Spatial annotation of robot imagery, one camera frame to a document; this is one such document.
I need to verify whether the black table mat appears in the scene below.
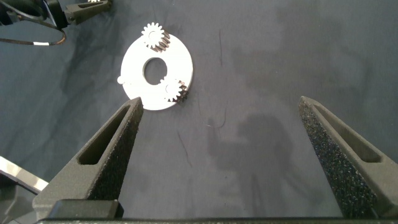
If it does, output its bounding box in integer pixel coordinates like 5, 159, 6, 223
0, 0, 398, 220

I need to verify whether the black cable with white tag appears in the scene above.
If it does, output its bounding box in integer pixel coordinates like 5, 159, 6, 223
0, 18, 68, 47

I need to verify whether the round white pin plate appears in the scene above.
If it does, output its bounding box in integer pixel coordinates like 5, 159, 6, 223
117, 29, 194, 111

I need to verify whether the small steel planetary gear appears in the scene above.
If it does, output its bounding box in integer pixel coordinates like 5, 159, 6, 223
141, 21, 172, 53
159, 77, 190, 104

